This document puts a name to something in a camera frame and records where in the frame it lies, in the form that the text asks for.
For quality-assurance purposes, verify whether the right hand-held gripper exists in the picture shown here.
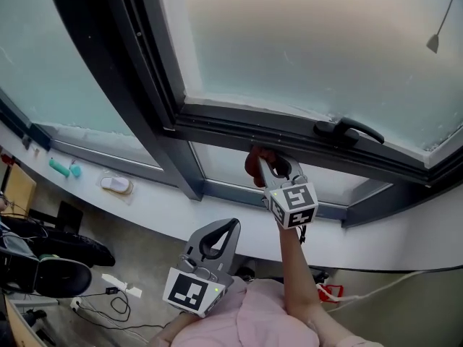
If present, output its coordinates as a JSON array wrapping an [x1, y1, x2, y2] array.
[[257, 155, 320, 231]]

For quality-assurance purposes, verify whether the black bag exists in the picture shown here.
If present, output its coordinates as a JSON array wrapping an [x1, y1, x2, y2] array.
[[7, 217, 116, 269]]

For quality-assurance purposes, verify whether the person's left forearm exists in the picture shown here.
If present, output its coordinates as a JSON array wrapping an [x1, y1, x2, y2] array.
[[148, 311, 189, 347]]

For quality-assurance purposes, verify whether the teal tube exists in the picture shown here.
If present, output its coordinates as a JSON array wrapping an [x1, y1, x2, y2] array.
[[48, 158, 72, 179]]

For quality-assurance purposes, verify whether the small low glass pane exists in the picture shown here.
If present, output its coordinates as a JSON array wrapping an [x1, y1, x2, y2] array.
[[190, 141, 394, 206]]

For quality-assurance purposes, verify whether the red plastic frame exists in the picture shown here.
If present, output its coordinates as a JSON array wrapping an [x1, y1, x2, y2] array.
[[317, 283, 344, 304]]

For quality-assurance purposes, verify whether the person's dark shoe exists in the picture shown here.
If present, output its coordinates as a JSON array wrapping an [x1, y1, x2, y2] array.
[[234, 265, 257, 282]]

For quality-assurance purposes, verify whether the person's right forearm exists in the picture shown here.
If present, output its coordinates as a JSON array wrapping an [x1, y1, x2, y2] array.
[[276, 223, 350, 343]]

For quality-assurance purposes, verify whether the dark fixed window frame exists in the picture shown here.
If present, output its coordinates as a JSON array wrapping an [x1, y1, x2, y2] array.
[[0, 0, 463, 229]]

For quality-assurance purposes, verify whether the black power cable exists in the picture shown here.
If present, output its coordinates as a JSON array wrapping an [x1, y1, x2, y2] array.
[[72, 286, 171, 332]]

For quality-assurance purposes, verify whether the person's pink shirt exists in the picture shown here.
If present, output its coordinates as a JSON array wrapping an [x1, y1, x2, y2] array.
[[169, 278, 384, 347]]

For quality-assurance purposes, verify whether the dark red cloth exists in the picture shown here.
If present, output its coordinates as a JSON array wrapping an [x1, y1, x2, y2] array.
[[245, 145, 286, 188]]

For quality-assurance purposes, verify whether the frosted hinged window sash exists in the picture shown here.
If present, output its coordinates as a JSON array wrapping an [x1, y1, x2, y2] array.
[[108, 0, 463, 187]]

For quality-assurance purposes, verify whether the blind pull cord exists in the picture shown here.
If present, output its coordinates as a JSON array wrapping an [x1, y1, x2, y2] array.
[[425, 0, 459, 54]]

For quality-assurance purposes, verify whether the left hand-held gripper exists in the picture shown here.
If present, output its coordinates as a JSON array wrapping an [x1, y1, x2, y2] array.
[[161, 217, 242, 319]]

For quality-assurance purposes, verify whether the white cable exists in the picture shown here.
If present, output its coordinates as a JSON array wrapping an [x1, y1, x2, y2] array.
[[316, 270, 426, 305]]

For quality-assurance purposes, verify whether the black office chair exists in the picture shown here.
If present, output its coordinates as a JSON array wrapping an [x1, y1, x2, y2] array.
[[0, 246, 93, 299]]

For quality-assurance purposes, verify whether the white window sill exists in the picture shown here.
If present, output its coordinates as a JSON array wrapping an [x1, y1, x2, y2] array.
[[0, 119, 463, 273]]

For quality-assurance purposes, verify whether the black window handle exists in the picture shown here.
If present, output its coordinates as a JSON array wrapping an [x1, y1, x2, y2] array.
[[313, 116, 386, 147]]

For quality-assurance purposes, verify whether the bagged white slipper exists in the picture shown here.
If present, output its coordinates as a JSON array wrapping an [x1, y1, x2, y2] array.
[[95, 171, 135, 206]]

